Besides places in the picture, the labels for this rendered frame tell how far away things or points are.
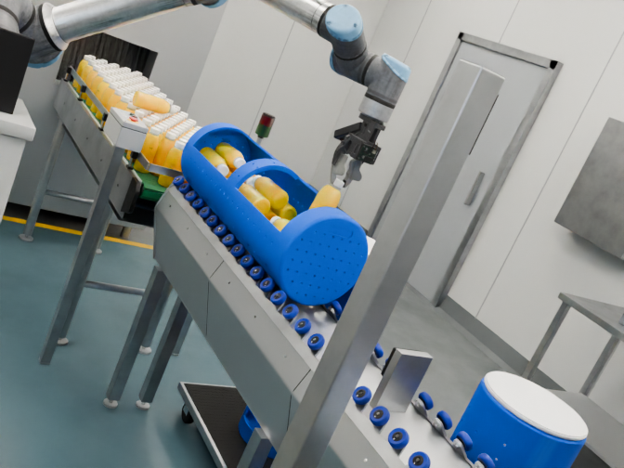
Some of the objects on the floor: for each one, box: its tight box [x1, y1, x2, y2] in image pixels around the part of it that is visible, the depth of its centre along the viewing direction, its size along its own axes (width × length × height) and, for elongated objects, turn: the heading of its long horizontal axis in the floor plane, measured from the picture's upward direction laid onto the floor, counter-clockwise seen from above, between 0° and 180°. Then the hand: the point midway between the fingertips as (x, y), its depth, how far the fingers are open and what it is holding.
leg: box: [103, 266, 167, 409], centre depth 277 cm, size 6×6×63 cm
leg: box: [136, 295, 189, 410], centre depth 285 cm, size 6×6×63 cm
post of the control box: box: [39, 144, 125, 365], centre depth 281 cm, size 4×4×100 cm
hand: (338, 180), depth 200 cm, fingers closed on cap, 4 cm apart
